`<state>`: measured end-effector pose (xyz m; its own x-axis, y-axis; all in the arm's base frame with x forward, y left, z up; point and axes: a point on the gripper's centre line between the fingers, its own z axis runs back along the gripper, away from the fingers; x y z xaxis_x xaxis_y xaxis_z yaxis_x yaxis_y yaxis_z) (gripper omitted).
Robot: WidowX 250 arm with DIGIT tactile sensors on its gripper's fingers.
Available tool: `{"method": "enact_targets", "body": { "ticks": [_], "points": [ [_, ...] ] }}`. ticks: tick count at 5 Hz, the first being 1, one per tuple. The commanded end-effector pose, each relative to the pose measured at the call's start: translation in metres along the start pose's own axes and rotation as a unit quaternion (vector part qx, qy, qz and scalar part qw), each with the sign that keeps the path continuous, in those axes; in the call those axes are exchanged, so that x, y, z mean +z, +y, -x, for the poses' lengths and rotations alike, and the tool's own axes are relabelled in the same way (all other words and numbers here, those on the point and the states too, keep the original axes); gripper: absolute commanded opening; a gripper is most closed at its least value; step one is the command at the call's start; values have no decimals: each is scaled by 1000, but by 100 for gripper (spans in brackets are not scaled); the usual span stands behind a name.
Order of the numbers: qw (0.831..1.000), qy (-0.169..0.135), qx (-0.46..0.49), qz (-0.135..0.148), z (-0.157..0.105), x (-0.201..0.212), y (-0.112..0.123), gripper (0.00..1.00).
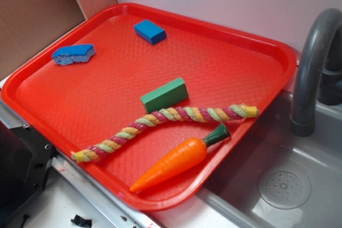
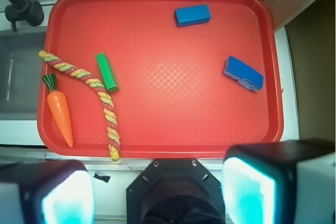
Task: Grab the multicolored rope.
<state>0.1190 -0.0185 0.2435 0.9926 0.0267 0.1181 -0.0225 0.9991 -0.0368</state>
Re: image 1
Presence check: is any green rectangular block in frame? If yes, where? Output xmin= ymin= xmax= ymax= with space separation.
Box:
xmin=140 ymin=77 xmax=189 ymax=114

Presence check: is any red plastic tray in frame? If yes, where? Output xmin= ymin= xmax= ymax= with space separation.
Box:
xmin=1 ymin=3 xmax=297 ymax=211

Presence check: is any orange plastic toy carrot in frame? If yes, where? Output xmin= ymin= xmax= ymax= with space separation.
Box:
xmin=129 ymin=124 xmax=230 ymax=192

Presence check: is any blue rectangular block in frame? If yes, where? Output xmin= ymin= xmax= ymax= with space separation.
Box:
xmin=134 ymin=20 xmax=167 ymax=45

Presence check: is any blue sponge piece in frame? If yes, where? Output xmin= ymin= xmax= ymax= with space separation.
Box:
xmin=52 ymin=44 xmax=96 ymax=66

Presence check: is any grey plastic sink basin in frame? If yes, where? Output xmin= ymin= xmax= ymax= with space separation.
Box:
xmin=198 ymin=91 xmax=341 ymax=227

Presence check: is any sink drain strainer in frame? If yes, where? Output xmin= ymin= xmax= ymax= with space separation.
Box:
xmin=258 ymin=165 xmax=311 ymax=210

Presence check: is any grey plastic faucet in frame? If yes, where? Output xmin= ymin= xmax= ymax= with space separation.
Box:
xmin=290 ymin=8 xmax=341 ymax=137

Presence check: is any black tape scrap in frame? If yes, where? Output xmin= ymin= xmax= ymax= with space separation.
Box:
xmin=71 ymin=215 xmax=92 ymax=228

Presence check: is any brown cardboard panel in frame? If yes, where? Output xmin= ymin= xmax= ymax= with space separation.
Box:
xmin=1 ymin=0 xmax=117 ymax=80

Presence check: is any multicolored twisted rope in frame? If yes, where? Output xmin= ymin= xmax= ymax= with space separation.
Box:
xmin=71 ymin=104 xmax=260 ymax=164

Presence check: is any silver metal rail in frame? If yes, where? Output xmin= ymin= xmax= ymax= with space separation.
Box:
xmin=0 ymin=99 xmax=164 ymax=228

